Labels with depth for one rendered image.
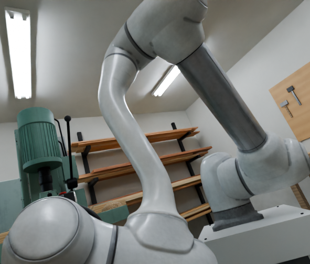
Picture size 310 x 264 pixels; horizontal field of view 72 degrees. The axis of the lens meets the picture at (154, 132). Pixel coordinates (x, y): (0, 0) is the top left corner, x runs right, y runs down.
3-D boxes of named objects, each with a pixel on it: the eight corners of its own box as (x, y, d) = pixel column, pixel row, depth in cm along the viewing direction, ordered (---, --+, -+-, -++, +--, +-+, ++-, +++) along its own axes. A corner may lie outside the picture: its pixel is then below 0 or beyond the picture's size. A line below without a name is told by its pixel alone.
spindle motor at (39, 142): (22, 166, 96) (14, 107, 106) (23, 177, 110) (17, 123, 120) (64, 159, 105) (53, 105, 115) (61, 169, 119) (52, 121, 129)
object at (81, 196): (71, 213, 118) (67, 191, 122) (70, 215, 123) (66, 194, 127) (88, 208, 123) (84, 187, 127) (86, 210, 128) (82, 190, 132)
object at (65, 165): (65, 180, 125) (60, 156, 130) (63, 184, 132) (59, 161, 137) (79, 177, 130) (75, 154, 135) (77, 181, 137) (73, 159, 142)
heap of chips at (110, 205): (106, 210, 97) (104, 202, 98) (99, 214, 108) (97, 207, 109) (125, 205, 102) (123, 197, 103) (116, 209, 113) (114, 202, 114)
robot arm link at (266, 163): (254, 173, 92) (311, 155, 80) (258, 205, 79) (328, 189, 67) (133, 17, 68) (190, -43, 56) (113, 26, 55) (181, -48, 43)
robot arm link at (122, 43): (89, 65, 61) (120, 33, 54) (105, 37, 74) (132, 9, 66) (124, 94, 68) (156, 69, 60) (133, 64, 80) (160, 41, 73)
